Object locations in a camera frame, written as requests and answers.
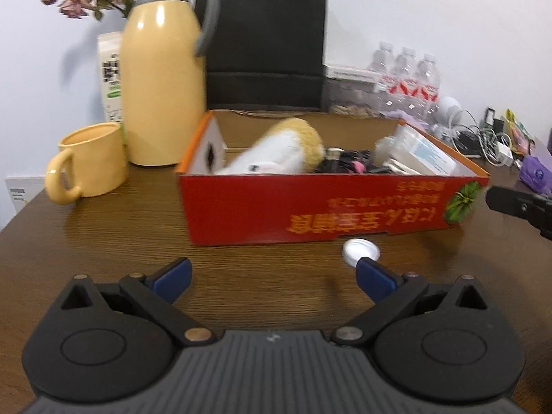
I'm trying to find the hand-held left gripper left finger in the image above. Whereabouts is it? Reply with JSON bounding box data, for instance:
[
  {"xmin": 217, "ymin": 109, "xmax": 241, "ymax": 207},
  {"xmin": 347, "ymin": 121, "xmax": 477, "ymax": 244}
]
[{"xmin": 61, "ymin": 257, "xmax": 215, "ymax": 347}]

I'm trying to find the clear seed container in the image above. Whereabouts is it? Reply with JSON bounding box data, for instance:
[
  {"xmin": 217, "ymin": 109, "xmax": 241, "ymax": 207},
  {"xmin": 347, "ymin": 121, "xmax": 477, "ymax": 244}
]
[{"xmin": 322, "ymin": 75, "xmax": 381, "ymax": 118}]

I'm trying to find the yellow thermos jug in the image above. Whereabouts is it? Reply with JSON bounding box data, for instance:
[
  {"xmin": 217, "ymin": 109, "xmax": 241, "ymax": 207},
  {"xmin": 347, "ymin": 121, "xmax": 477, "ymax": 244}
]
[{"xmin": 122, "ymin": 0, "xmax": 221, "ymax": 167}]

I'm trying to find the white flat box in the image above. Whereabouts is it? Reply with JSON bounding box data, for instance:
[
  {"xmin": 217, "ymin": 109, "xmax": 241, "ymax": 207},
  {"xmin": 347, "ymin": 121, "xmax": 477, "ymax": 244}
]
[{"xmin": 323, "ymin": 64, "xmax": 383, "ymax": 83}]

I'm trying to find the purple fluffy headband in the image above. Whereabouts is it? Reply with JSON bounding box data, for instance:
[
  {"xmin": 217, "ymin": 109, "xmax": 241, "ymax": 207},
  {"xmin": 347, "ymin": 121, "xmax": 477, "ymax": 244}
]
[{"xmin": 387, "ymin": 110, "xmax": 433, "ymax": 131}]

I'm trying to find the tangle of cables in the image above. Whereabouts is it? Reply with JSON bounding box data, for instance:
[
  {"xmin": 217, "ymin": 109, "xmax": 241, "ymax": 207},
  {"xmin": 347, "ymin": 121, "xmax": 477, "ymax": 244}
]
[{"xmin": 448, "ymin": 112, "xmax": 520, "ymax": 167}]

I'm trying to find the yellow mug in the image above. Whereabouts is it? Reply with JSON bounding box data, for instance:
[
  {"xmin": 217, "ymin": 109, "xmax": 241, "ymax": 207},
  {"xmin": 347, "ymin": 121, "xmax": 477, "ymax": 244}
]
[{"xmin": 44, "ymin": 122, "xmax": 129, "ymax": 205}]

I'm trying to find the clear plastic packet blue label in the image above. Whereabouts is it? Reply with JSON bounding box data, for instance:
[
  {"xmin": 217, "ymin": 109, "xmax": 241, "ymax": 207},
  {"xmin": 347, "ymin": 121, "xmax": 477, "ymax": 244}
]
[{"xmin": 374, "ymin": 122, "xmax": 458, "ymax": 177}]

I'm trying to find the white round cap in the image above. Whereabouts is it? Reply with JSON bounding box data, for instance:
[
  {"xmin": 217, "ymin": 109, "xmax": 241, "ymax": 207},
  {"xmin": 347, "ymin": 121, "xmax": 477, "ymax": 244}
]
[{"xmin": 342, "ymin": 238, "xmax": 381, "ymax": 268}]

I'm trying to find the colourful snack packet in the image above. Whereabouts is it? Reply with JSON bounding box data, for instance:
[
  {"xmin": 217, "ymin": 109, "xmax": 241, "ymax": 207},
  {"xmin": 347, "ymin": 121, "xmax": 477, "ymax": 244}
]
[{"xmin": 504, "ymin": 109, "xmax": 536, "ymax": 157}]

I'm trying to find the red cardboard box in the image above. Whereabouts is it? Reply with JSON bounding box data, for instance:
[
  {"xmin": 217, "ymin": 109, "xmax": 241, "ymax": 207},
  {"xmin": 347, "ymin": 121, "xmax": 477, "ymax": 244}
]
[{"xmin": 175, "ymin": 110, "xmax": 491, "ymax": 247}]

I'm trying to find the white booklet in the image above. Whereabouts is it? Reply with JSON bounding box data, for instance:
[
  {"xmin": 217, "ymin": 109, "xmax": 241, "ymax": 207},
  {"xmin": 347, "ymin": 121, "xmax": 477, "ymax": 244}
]
[{"xmin": 5, "ymin": 175, "xmax": 47, "ymax": 217}]

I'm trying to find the purple tissue pack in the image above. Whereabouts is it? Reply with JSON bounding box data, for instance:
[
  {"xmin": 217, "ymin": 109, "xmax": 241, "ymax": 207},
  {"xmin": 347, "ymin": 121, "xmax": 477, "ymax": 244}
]
[{"xmin": 519, "ymin": 155, "xmax": 552, "ymax": 193}]

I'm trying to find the white robot-shaped fan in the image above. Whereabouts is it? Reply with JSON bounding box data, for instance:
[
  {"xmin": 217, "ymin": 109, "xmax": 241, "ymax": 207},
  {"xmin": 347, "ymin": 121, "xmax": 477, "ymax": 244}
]
[{"xmin": 433, "ymin": 96, "xmax": 467, "ymax": 135}]

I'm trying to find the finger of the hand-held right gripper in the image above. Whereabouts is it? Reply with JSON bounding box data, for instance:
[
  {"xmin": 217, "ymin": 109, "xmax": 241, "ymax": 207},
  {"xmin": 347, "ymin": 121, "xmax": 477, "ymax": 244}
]
[{"xmin": 485, "ymin": 185, "xmax": 552, "ymax": 240}]

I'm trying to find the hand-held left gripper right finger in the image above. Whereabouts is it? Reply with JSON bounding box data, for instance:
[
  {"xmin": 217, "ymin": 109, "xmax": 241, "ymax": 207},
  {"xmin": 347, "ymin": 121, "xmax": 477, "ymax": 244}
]
[{"xmin": 331, "ymin": 257, "xmax": 491, "ymax": 346}]

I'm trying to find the white and yellow plush toy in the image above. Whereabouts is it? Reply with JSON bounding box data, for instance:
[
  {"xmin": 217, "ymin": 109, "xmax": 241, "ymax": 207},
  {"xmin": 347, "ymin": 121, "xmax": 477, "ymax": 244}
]
[{"xmin": 215, "ymin": 117, "xmax": 325, "ymax": 176}]

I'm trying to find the black paper bag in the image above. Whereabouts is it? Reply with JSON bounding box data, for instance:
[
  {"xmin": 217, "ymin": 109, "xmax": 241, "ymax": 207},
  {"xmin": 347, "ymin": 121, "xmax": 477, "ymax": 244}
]
[{"xmin": 206, "ymin": 0, "xmax": 329, "ymax": 111}]

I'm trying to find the white milk carton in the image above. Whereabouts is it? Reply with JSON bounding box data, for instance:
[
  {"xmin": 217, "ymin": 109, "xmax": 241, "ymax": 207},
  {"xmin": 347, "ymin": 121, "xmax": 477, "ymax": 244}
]
[{"xmin": 97, "ymin": 31, "xmax": 127, "ymax": 122}]

